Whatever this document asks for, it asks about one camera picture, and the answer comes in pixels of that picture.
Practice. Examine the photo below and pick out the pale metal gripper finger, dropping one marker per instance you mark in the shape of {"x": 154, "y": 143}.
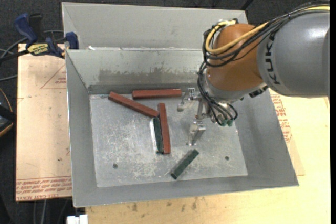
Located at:
{"x": 184, "y": 102}
{"x": 195, "y": 133}

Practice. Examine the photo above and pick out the red-brown flat block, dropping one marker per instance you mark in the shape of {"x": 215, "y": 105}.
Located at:
{"x": 132, "y": 104}
{"x": 164, "y": 131}
{"x": 156, "y": 93}

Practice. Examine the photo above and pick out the grey metal bin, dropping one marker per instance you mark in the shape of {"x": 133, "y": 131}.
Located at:
{"x": 126, "y": 144}

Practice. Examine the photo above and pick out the dark green flat block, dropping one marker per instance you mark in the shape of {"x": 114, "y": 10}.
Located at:
{"x": 158, "y": 136}
{"x": 185, "y": 164}

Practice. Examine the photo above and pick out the brown cardboard board, red print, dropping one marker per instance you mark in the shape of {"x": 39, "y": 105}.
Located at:
{"x": 42, "y": 126}

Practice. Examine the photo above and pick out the black cylinder on white bracket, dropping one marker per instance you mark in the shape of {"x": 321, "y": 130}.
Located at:
{"x": 258, "y": 92}

